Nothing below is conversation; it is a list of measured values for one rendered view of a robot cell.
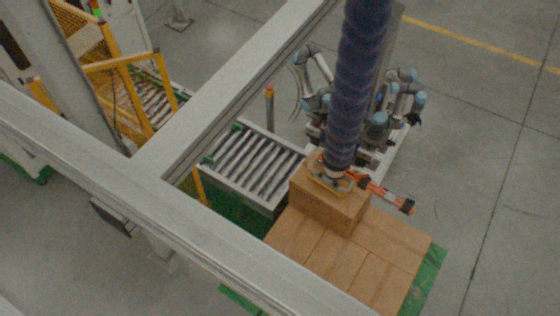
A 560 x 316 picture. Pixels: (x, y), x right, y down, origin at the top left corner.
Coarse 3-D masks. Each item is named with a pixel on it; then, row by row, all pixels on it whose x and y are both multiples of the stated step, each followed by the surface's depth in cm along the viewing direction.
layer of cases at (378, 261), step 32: (288, 224) 368; (320, 224) 368; (384, 224) 368; (288, 256) 352; (320, 256) 352; (352, 256) 352; (384, 256) 352; (416, 256) 352; (352, 288) 337; (384, 288) 337
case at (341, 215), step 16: (304, 176) 348; (288, 192) 364; (304, 192) 346; (320, 192) 340; (352, 192) 340; (368, 192) 340; (304, 208) 368; (320, 208) 348; (336, 208) 332; (352, 208) 332; (336, 224) 351; (352, 224) 345
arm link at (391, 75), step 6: (384, 72) 317; (390, 72) 311; (396, 72) 315; (384, 78) 314; (390, 78) 300; (396, 78) 294; (390, 84) 297; (396, 84) 282; (402, 84) 282; (408, 84) 282; (390, 90) 286; (396, 90) 282; (402, 90) 282; (408, 90) 282
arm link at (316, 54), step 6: (312, 48) 337; (318, 48) 339; (312, 54) 339; (318, 54) 337; (318, 60) 336; (324, 60) 336; (318, 66) 337; (324, 66) 333; (324, 72) 333; (330, 72) 331; (324, 78) 335; (330, 78) 330; (330, 84) 329
